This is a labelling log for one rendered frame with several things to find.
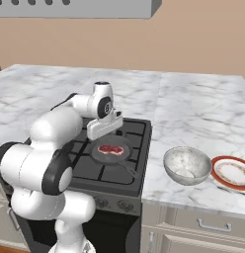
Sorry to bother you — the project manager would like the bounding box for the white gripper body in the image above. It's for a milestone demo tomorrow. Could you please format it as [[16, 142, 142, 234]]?
[[86, 115, 124, 142]]

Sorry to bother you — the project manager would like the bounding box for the grey marbled bowl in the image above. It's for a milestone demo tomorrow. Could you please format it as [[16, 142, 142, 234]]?
[[162, 145, 213, 187]]

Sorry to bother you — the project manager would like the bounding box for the white plate with red rim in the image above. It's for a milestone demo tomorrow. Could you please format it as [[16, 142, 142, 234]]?
[[210, 155, 245, 193]]

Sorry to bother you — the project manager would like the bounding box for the red raw steak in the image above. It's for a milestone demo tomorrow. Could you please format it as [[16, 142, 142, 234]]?
[[97, 143, 124, 156]]

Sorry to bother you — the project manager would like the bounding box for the dark grey frying pan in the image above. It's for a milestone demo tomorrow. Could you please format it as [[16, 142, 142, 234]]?
[[91, 137, 141, 179]]

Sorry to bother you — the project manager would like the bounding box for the black stove with hob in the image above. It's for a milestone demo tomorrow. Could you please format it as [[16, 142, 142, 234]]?
[[9, 117, 153, 253]]

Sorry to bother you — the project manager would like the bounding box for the grey stove knob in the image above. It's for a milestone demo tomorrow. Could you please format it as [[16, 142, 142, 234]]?
[[94, 197, 109, 210], [117, 200, 134, 213]]

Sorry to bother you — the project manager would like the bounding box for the grey range hood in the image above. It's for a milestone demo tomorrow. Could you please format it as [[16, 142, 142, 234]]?
[[0, 0, 163, 20]]

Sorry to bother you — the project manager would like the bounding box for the beige cupboard run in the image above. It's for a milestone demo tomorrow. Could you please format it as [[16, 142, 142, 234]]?
[[0, 177, 30, 252]]

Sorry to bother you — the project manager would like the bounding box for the beige drawer front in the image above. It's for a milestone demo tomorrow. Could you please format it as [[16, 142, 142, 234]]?
[[141, 203, 245, 241]]

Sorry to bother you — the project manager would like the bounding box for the beige cupboard door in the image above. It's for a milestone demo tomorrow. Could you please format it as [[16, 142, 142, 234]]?
[[139, 225, 245, 253]]

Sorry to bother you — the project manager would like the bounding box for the silver cupboard door handle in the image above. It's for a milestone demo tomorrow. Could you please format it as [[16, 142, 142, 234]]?
[[147, 231, 155, 253]]

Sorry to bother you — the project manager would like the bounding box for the silver drawer handle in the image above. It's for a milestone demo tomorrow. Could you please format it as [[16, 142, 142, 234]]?
[[197, 218, 233, 233]]

